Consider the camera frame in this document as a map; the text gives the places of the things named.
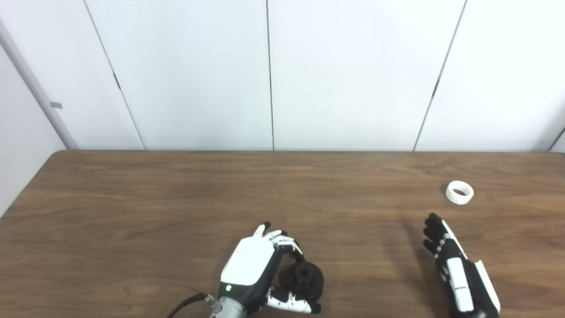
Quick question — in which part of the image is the round black part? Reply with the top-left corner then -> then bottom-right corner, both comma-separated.
279,261 -> 324,303

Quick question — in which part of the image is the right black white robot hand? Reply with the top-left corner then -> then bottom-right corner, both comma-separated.
422,212 -> 501,318

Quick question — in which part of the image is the white ring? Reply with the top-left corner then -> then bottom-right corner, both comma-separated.
445,181 -> 475,205

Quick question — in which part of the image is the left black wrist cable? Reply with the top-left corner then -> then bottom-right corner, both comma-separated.
167,292 -> 217,318

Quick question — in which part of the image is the grey wall corner trim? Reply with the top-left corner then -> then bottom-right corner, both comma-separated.
0,20 -> 79,150

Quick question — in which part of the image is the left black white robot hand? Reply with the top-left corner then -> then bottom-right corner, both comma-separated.
219,222 -> 322,315

